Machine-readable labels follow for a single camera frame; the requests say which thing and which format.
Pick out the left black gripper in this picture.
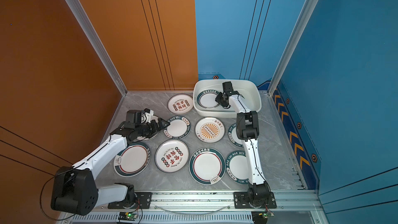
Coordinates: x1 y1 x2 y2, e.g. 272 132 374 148
136 118 170 139

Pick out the green lettered rim plate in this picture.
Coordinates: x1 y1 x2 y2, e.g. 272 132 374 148
164 116 191 140

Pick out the white plastic bin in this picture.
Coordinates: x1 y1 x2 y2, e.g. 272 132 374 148
193 79 262 118

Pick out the red character plate back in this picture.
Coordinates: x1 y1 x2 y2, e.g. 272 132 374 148
167 94 194 115

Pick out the red character plate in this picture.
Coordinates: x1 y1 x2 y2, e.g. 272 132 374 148
154 140 190 173
167 94 194 115

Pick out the orange sunburst plate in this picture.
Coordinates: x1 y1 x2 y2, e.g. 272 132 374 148
194 117 226 143

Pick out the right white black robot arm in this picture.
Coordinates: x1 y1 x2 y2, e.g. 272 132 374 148
216 81 271 208

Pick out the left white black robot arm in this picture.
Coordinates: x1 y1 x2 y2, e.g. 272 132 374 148
50 108 170 216

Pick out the red character plate front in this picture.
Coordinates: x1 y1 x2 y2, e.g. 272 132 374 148
154 140 190 173

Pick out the green lettered plate right middle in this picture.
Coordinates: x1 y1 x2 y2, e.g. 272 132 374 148
228 123 244 148

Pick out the green red rim plate front-left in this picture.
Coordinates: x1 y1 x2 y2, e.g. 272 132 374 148
114 142 151 177

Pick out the large green rim plate front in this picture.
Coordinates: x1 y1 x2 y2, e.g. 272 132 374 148
189 147 227 185

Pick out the green lettered plate front right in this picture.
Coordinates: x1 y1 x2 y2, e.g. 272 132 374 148
226 150 249 185

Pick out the left green circuit board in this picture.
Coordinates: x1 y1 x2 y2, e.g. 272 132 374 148
117 212 140 224

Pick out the right circuit board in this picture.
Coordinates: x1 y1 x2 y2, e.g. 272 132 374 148
251 212 275 224

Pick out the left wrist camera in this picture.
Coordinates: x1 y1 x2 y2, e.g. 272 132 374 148
142 108 154 123

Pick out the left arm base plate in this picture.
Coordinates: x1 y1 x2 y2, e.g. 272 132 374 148
107 192 152 209

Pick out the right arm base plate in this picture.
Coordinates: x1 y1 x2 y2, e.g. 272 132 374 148
233 191 277 209

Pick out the aluminium front rail frame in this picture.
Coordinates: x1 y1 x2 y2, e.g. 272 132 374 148
58 190 329 224

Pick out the right aluminium corner post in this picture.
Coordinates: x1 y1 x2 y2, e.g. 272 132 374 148
267 0 319 96

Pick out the aluminium corner post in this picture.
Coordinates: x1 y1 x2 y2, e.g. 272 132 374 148
267 0 319 96
65 0 127 96

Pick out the left aluminium corner post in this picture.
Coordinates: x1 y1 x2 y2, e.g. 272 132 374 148
65 0 127 96

